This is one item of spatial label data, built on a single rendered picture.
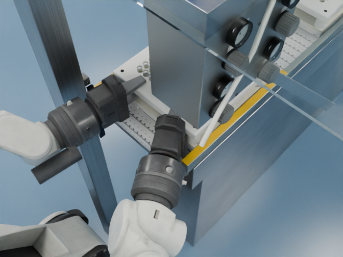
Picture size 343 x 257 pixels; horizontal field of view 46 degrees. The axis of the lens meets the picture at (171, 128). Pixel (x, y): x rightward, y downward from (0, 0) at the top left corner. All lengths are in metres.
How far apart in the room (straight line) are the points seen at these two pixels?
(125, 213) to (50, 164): 0.21
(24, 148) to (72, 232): 0.30
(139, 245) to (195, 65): 0.27
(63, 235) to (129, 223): 0.36
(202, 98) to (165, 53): 0.08
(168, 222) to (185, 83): 0.25
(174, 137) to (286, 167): 1.16
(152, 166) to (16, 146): 0.25
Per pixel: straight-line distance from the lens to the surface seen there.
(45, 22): 0.74
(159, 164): 0.71
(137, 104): 0.89
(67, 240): 0.96
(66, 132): 0.79
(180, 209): 1.43
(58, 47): 0.79
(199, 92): 0.55
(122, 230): 0.63
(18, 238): 0.93
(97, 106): 0.81
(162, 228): 0.69
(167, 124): 0.74
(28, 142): 0.77
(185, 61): 0.53
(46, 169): 0.80
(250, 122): 0.95
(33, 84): 2.17
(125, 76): 0.88
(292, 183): 1.82
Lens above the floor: 1.56
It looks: 56 degrees down
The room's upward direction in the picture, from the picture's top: straight up
